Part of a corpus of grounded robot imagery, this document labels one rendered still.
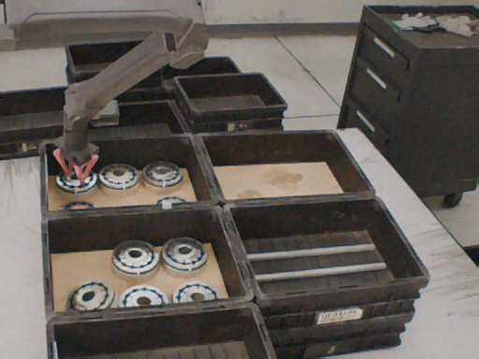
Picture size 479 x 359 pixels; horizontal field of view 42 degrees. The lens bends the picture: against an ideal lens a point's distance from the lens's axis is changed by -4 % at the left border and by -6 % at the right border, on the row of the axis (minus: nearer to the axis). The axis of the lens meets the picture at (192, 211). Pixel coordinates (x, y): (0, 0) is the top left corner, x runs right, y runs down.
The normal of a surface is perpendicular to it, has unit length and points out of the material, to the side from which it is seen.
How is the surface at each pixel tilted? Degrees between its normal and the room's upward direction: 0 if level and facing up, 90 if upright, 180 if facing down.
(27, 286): 0
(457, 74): 90
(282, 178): 0
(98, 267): 0
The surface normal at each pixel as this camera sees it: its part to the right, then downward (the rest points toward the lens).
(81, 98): -0.75, 0.01
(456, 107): 0.28, 0.62
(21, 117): 0.08, -0.78
